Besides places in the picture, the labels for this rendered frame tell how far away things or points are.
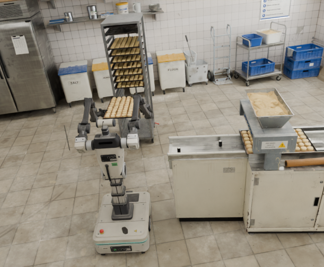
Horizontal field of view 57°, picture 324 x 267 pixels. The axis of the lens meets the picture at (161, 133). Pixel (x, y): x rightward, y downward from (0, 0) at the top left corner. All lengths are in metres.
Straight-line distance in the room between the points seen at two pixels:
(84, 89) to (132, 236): 3.80
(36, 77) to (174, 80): 2.59
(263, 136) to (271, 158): 0.23
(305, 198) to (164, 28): 4.59
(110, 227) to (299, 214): 1.79
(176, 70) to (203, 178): 3.50
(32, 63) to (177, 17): 2.96
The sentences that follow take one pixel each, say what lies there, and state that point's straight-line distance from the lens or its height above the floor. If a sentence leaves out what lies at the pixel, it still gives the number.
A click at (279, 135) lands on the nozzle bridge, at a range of 2.51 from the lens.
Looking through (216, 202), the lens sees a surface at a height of 0.30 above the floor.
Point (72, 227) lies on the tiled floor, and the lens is 3.55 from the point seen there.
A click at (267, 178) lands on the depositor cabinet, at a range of 2.74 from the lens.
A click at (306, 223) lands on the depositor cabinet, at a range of 3.23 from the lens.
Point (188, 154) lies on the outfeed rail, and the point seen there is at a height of 0.90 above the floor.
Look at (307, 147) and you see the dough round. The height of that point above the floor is 0.92.
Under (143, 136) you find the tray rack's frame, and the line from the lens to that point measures 4.51.
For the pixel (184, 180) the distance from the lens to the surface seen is 2.90.
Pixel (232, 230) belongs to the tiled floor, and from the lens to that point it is 3.27.
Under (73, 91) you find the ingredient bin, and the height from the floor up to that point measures 0.34.
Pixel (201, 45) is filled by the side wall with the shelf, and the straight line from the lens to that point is 6.72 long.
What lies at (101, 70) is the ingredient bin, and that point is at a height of 0.69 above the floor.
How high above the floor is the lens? 2.46
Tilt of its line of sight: 31 degrees down
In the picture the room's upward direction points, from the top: 6 degrees counter-clockwise
